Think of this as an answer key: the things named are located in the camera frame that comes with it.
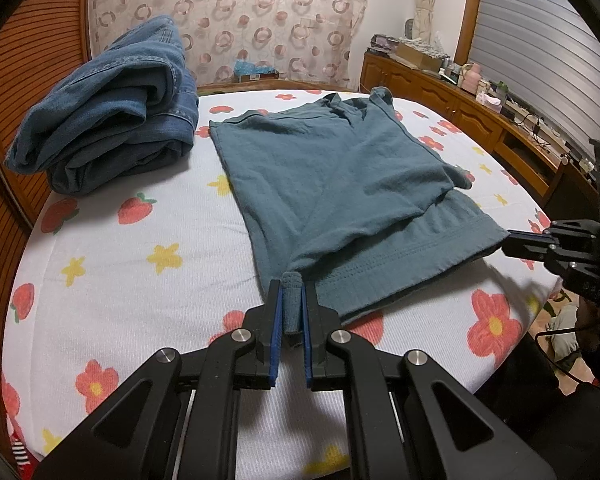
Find teal green shorts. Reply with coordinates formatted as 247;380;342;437
209;88;506;335

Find wooden sideboard cabinet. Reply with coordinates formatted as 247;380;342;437
360;51;598;208

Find white fruit flower bedsheet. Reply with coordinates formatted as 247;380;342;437
2;90;558;479

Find pink thermos jug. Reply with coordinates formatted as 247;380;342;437
458;63;481;96

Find grey window blind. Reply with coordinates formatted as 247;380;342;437
469;0;600;155

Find cardboard box on cabinet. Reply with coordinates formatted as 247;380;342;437
394;44;443;73

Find folded blue denim jeans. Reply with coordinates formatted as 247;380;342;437
5;15;199;196

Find pink circle patterned curtain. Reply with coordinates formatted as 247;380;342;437
87;0;367;88

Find cardboard box blue contents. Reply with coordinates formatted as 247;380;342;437
233;60;279;84

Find wooden louvered wardrobe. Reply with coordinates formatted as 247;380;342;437
0;0;92;441

